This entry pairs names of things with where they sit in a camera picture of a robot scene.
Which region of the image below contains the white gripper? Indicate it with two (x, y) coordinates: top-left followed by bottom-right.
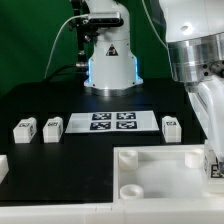
(186, 78), (224, 163)

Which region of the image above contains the white square tabletop tray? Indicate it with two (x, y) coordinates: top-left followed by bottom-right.
(113, 145), (224, 201)

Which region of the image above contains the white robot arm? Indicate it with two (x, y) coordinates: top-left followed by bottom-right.
(84, 0), (224, 166)

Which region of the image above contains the white sheet with fiducial tags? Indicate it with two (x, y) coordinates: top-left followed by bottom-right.
(66, 111), (159, 133)

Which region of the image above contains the white front fence bar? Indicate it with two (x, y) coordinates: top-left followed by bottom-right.
(0, 198), (224, 224)

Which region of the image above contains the white block left edge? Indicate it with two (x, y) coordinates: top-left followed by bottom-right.
(0, 155), (9, 184)

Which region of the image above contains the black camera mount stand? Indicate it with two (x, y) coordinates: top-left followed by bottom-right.
(69, 0), (95, 81)

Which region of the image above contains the white cable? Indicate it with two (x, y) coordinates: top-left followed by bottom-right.
(43, 13), (90, 80)

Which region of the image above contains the black cable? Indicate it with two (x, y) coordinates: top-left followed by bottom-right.
(41, 63), (89, 84)

